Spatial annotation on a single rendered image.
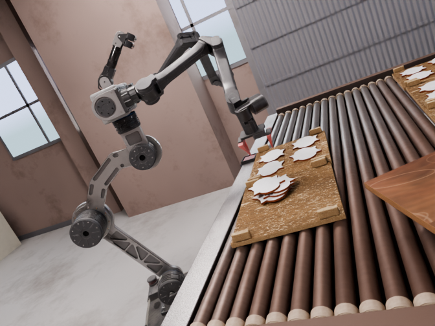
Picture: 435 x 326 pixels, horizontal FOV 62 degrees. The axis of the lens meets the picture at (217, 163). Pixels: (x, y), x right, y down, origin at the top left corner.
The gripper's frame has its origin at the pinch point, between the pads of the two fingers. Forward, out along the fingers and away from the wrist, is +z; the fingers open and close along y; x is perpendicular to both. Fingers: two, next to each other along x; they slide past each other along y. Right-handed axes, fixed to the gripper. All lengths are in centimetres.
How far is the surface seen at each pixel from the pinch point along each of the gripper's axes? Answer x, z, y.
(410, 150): -16, 11, 50
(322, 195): -34.0, 5.8, 19.3
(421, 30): 273, 71, 138
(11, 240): 251, 131, -478
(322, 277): -71, 1, 16
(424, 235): -64, 3, 40
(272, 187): -25.0, 2.9, 3.6
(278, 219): -41.8, 4.2, 5.1
